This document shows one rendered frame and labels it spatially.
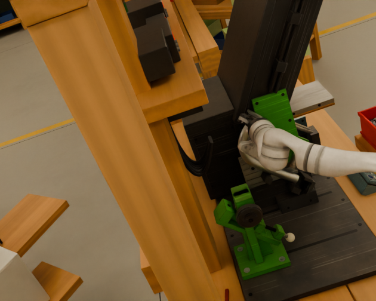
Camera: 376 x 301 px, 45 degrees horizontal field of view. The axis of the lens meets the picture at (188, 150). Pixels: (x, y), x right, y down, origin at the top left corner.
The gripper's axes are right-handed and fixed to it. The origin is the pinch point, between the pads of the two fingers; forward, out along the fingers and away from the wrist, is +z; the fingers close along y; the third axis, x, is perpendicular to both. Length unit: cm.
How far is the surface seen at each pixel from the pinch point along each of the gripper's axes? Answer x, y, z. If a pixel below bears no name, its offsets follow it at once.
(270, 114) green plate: -4.2, -4.7, 2.9
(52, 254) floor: 164, 36, 146
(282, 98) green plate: -10.3, -5.5, 2.9
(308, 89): -16.6, -19.5, 25.4
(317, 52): -50, -102, 289
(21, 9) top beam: -8, 56, -77
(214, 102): 2.4, 10.9, 16.4
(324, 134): -4, -38, 34
